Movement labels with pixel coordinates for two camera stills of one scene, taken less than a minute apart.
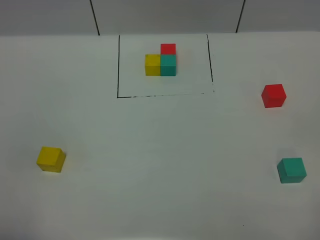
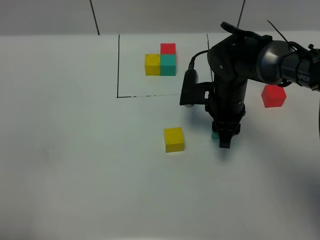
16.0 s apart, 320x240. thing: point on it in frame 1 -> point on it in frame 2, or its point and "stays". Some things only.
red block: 273,95 stays
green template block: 168,65 stays
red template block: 169,49 stays
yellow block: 51,159 -> 174,138
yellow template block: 152,64 stays
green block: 291,170 -> 215,135
